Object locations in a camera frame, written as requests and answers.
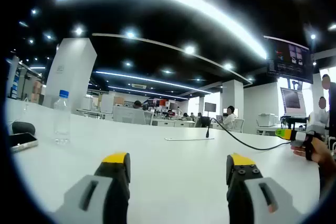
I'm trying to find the laptop on stand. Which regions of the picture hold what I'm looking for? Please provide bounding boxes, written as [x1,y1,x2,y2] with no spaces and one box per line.
[280,87,307,118]

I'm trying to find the black data cable with USB plug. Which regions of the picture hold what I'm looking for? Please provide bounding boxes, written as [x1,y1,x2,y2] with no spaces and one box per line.
[205,118,292,151]

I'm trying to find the clear plastic water bottle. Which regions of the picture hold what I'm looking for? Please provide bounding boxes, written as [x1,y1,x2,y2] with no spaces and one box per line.
[53,89,72,146]

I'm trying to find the smartphone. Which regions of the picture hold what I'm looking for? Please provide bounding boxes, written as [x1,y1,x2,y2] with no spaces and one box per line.
[7,132,39,154]

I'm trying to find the person's right hand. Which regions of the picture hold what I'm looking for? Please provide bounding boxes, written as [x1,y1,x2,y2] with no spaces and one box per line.
[292,137,336,166]

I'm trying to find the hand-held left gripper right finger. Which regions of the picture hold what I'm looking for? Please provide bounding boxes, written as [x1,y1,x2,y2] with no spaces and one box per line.
[226,152,307,224]

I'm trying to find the black office chair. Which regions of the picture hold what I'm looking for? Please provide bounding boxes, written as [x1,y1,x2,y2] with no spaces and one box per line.
[198,116,211,129]

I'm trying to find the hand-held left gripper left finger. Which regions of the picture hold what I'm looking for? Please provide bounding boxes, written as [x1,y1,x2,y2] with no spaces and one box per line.
[54,152,131,224]

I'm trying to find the white drawer cabinet row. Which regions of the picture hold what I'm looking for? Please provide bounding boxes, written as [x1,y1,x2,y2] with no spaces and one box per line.
[151,119,196,128]

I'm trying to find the white storage boxes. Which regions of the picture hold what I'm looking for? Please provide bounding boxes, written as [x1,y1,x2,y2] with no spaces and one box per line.
[258,113,279,127]

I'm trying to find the white desk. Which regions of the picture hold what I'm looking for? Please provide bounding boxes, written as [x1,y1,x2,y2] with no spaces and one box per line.
[5,98,322,216]

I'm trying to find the hanging black monitor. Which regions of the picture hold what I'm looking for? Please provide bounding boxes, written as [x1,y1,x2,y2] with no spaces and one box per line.
[264,35,314,84]

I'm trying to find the black pouch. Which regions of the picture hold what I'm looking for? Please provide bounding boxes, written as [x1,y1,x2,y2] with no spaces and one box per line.
[12,121,36,136]

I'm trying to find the white desk USB port strip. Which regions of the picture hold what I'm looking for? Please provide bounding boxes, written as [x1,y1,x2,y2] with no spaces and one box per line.
[164,136,215,142]

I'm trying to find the white mesh office chair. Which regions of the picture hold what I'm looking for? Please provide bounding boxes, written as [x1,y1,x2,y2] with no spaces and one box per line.
[112,106,145,125]

